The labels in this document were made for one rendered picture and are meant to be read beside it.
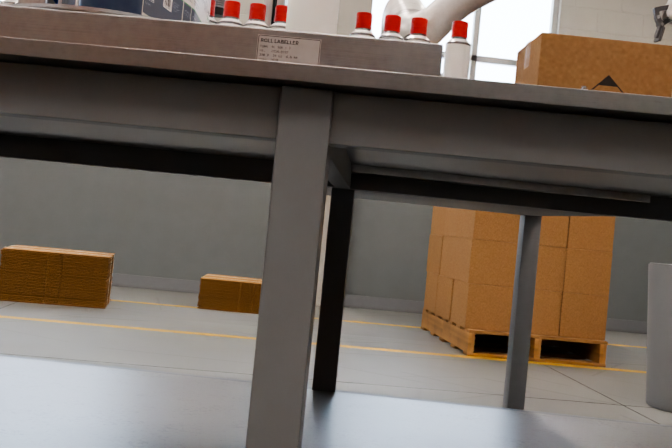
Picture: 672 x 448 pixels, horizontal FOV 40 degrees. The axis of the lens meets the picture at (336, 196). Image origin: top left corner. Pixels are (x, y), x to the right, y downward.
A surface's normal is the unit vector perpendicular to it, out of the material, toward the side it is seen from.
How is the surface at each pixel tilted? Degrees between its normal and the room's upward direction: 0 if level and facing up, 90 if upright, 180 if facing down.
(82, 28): 90
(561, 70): 90
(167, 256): 90
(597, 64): 90
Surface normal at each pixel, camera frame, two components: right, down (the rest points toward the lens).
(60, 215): 0.09, -0.02
